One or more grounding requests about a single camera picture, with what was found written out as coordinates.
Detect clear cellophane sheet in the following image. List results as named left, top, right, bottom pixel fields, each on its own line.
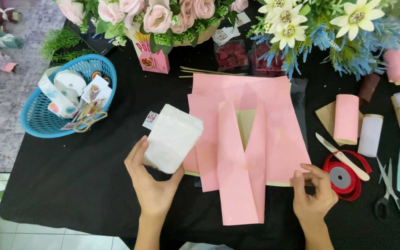
left=290, top=78, right=309, bottom=148

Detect slim pink paper roll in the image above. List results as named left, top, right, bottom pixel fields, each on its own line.
left=333, top=94, right=360, bottom=146

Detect white daisy blue flower bouquet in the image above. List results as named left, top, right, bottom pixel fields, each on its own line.
left=247, top=0, right=400, bottom=81

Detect person's left hand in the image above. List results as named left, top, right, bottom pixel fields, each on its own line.
left=124, top=135, right=185, bottom=218

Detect white printed card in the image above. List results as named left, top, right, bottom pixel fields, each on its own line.
left=235, top=11, right=251, bottom=28
left=212, top=26, right=241, bottom=46

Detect large pink wrapping paper sheet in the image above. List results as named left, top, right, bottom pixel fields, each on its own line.
left=183, top=73, right=312, bottom=192

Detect wicker basket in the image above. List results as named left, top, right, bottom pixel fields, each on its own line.
left=173, top=20, right=222, bottom=47

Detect brown paper roll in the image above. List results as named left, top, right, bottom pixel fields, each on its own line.
left=358, top=73, right=381, bottom=103

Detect black tablecloth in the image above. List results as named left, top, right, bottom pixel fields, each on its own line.
left=0, top=17, right=400, bottom=250

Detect green fern foliage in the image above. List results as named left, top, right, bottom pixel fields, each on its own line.
left=41, top=28, right=95, bottom=65

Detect pink snack box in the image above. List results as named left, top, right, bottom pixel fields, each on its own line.
left=130, top=29, right=170, bottom=74

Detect red ribbon spool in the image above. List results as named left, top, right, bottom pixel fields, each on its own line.
left=322, top=150, right=373, bottom=202

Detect jute twine bundle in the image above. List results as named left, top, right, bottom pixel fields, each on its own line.
left=73, top=100, right=109, bottom=133

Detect pink rose bouquet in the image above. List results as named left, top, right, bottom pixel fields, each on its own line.
left=56, top=0, right=249, bottom=56

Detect black handled scissors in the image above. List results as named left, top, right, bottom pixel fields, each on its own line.
left=374, top=156, right=400, bottom=226

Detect knife with wooden handle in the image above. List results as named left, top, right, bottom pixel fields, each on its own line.
left=315, top=132, right=371, bottom=182

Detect blue plastic mesh basket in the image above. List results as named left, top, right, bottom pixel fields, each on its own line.
left=20, top=54, right=117, bottom=139

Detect grey patterned rug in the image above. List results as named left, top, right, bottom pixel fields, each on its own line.
left=0, top=0, right=67, bottom=173

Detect clear packet of red petals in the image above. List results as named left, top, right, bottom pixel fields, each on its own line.
left=251, top=42, right=286, bottom=77
left=214, top=40, right=250, bottom=72

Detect white dotted ribbon roll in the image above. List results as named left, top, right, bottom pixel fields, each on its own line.
left=38, top=67, right=88, bottom=119

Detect small paper tags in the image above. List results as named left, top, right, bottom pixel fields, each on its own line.
left=81, top=74, right=113, bottom=106

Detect person's right hand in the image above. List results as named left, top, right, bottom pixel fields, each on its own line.
left=289, top=163, right=339, bottom=223

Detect bundle of wooden skewers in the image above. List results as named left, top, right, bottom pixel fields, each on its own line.
left=179, top=66, right=248, bottom=78

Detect kraft brown paper sheet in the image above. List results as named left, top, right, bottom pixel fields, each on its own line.
left=315, top=101, right=364, bottom=147

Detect folded pink wrapping paper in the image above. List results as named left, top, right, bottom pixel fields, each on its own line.
left=217, top=100, right=267, bottom=226

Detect white paper roll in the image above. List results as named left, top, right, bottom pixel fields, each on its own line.
left=357, top=114, right=384, bottom=158

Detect small photo card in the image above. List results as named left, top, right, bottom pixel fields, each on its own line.
left=142, top=111, right=159, bottom=131

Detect black flat box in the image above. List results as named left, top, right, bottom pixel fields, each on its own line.
left=66, top=20, right=118, bottom=56

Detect white tissue paper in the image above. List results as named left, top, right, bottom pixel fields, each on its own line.
left=143, top=103, right=204, bottom=174

